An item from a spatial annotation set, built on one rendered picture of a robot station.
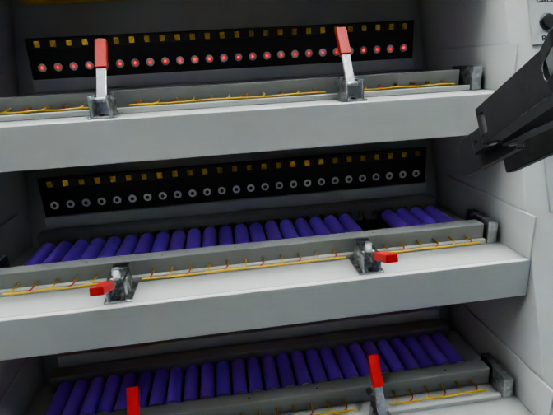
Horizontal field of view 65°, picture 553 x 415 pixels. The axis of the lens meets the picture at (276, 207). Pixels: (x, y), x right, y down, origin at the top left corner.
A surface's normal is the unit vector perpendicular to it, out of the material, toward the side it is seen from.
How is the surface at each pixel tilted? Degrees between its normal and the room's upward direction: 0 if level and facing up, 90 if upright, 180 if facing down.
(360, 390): 109
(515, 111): 91
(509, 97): 91
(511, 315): 90
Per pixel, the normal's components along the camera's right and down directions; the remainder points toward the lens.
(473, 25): -0.99, 0.09
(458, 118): 0.14, 0.31
